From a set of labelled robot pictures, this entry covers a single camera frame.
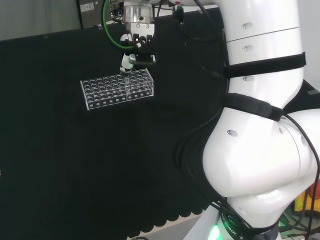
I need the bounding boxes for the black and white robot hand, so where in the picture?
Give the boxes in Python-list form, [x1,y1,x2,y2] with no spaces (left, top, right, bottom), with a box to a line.
[119,22,158,74]

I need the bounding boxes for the clear glass test tube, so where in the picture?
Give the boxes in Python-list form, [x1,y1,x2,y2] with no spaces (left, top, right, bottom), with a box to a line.
[124,71,131,95]

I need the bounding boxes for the clear plastic test tube rack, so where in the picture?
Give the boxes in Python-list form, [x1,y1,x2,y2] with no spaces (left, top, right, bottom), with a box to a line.
[79,68,155,111]

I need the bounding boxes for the dark cabinet panel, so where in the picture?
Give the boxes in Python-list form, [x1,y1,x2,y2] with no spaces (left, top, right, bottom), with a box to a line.
[75,0,106,30]

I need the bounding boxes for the black bench cloth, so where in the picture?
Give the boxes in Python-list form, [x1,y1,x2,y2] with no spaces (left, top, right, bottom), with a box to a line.
[0,5,320,240]

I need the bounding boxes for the yellow stop button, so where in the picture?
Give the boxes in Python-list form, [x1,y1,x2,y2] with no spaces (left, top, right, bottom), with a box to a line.
[292,184,320,219]

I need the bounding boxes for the black cable with green plug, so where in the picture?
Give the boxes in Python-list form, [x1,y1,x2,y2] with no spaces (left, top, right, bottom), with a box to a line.
[171,4,226,42]

